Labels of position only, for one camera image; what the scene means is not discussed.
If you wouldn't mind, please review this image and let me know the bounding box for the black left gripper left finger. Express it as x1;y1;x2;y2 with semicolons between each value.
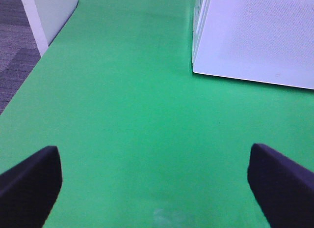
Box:
0;146;62;228

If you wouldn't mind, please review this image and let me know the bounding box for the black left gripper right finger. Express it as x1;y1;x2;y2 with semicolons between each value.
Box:
247;143;314;228

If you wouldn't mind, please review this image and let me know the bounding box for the white microwave door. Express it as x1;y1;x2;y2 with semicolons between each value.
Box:
192;0;314;89

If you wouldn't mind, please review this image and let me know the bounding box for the clear tape patch left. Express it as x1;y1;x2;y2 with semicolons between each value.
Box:
153;208;193;228

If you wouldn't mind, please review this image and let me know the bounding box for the white partition panel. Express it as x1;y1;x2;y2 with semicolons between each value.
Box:
21;0;79;56

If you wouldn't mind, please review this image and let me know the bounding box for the white microwave oven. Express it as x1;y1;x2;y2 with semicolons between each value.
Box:
192;0;210;64

